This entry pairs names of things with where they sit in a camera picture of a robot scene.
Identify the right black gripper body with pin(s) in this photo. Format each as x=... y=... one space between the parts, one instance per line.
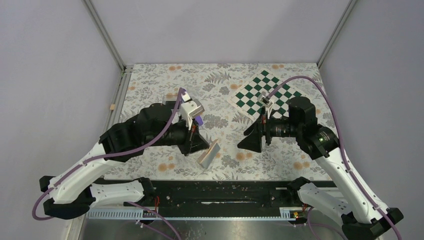
x=275 y=127

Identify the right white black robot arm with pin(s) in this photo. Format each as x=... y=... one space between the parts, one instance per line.
x=361 y=214

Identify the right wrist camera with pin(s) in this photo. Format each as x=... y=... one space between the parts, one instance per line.
x=266 y=103

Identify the white slotted cable duct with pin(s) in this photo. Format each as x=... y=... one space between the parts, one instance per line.
x=207 y=213

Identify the floral patterned table mat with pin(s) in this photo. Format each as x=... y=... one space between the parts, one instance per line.
x=228 y=92

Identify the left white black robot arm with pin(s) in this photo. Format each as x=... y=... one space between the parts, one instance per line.
x=75 y=192

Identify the clear plastic box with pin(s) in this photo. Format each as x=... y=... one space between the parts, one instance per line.
x=169 y=100

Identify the green white checkered board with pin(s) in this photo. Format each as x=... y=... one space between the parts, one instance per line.
x=246 y=99

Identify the purple marker pen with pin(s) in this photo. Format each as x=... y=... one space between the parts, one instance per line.
x=199 y=120

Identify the tan leather card holder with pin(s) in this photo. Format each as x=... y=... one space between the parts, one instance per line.
x=208 y=155

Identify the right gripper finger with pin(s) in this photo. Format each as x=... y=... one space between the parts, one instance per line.
x=254 y=128
x=252 y=142

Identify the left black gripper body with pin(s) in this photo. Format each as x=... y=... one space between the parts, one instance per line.
x=179 y=135

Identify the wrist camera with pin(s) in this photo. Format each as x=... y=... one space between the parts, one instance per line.
x=190 y=108
x=266 y=103

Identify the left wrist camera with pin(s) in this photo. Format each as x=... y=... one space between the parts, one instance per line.
x=190 y=108

